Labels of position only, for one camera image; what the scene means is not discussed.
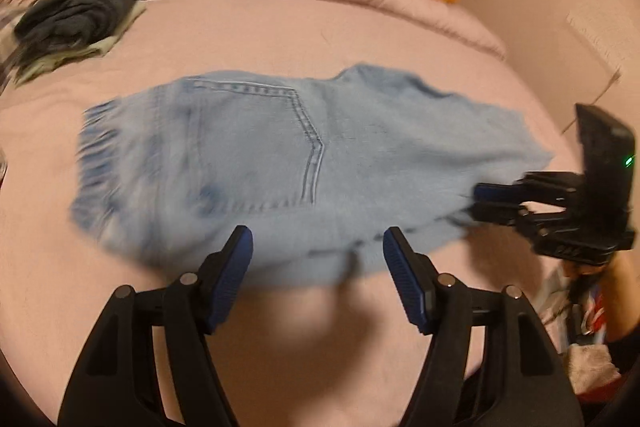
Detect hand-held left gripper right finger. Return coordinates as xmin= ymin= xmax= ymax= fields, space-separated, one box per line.
xmin=382 ymin=227 xmax=586 ymax=427

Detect light blue denim pants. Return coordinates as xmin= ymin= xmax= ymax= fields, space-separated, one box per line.
xmin=70 ymin=63 xmax=553 ymax=290

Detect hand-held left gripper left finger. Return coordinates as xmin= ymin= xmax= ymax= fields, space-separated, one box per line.
xmin=57 ymin=225 xmax=254 ymax=427

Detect white fluffy cloth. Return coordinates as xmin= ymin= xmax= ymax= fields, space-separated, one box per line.
xmin=567 ymin=344 xmax=622 ymax=395

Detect dark folded jeans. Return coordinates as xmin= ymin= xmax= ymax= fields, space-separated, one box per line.
xmin=14 ymin=0 xmax=146 ymax=62

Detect colourful printed cloth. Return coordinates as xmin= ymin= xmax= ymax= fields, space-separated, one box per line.
xmin=545 ymin=267 xmax=610 ymax=353

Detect person's right forearm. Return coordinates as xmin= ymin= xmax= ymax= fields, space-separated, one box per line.
xmin=602 ymin=257 xmax=640 ymax=345

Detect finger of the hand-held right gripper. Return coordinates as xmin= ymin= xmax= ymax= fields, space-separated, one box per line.
xmin=469 ymin=202 xmax=553 ymax=238
xmin=473 ymin=172 xmax=587 ymax=209

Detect pale green folded cloth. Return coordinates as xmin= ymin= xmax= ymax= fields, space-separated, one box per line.
xmin=15 ymin=2 xmax=148 ymax=84

